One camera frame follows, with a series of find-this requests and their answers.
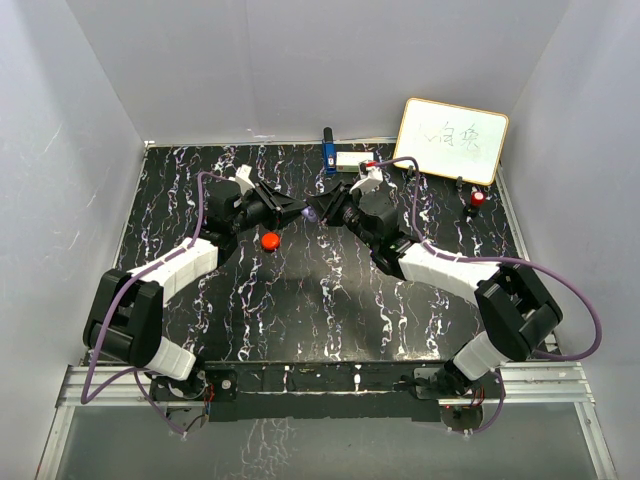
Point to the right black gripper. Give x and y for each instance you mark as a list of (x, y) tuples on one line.
[(340, 195)]

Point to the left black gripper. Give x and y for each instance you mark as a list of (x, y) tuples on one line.
[(271, 200)]

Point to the purple earbud charging case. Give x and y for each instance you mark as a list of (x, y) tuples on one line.
[(309, 214)]

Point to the red earbud charging case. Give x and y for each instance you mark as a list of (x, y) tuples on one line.
[(270, 241)]

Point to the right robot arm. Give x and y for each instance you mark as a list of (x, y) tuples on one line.
[(517, 310)]

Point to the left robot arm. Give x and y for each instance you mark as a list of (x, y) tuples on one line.
[(126, 317)]

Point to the white pink cardboard box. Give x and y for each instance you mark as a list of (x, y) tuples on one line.
[(347, 162)]

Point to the blue black device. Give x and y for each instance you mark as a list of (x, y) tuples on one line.
[(329, 151)]

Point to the red emergency stop button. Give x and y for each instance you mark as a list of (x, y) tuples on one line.
[(476, 200)]

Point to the black front base bar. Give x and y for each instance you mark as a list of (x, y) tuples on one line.
[(233, 391)]

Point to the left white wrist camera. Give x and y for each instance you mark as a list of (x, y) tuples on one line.
[(242, 178)]

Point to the white whiteboard with wooden frame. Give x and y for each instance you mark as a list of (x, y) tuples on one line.
[(451, 141)]

